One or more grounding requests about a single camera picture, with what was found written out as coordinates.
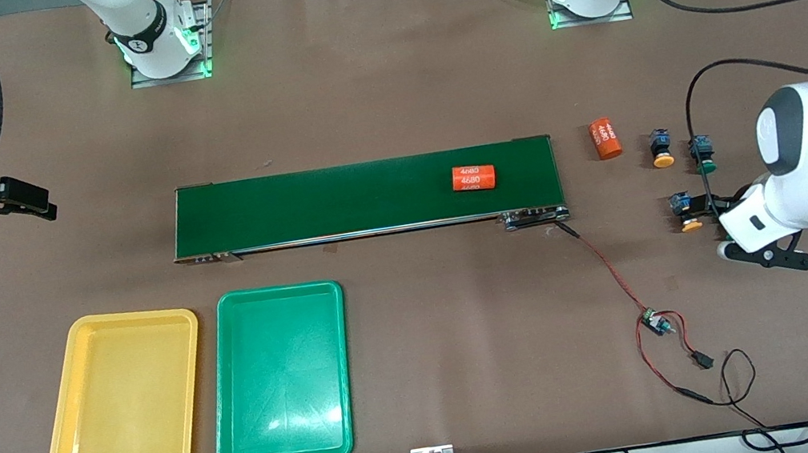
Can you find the yellow-capped push button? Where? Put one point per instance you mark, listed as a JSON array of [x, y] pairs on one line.
[[684, 213], [661, 148]]

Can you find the green-capped push button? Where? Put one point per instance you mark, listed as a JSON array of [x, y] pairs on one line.
[[702, 155]]

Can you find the red black power lead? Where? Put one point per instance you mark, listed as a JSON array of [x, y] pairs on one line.
[[645, 358]]

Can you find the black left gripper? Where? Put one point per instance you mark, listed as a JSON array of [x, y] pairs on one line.
[[724, 202]]

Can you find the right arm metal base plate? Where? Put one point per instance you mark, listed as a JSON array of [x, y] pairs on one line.
[[142, 82]]

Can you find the green conveyor belt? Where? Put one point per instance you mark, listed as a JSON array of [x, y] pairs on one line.
[[327, 202]]

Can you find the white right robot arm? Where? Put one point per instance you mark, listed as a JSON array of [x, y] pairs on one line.
[[136, 18]]

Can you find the green plastic tray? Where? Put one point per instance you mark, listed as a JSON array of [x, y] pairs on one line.
[[282, 375]]

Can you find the yellow plastic tray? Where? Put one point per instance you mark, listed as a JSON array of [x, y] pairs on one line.
[[123, 400]]

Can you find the beige tape piece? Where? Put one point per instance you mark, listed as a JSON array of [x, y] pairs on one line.
[[330, 249]]

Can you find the small black plug connector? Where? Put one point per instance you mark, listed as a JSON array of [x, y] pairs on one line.
[[703, 359]]

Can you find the small speed controller board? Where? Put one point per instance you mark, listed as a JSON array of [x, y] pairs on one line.
[[655, 322]]

